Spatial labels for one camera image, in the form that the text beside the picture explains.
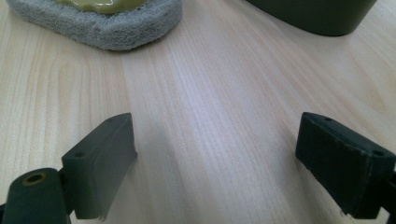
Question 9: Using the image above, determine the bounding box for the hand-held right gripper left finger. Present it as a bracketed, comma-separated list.
[61, 112, 138, 221]

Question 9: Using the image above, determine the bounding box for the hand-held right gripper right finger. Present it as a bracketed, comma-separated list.
[294, 111, 396, 220]

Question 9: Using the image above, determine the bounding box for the grey scouring pad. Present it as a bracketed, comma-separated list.
[5, 0, 184, 51]

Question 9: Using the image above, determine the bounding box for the dark green container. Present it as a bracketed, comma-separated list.
[246, 0, 378, 37]

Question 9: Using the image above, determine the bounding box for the yellow-green sponge handle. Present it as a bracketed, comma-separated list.
[53, 0, 142, 15]

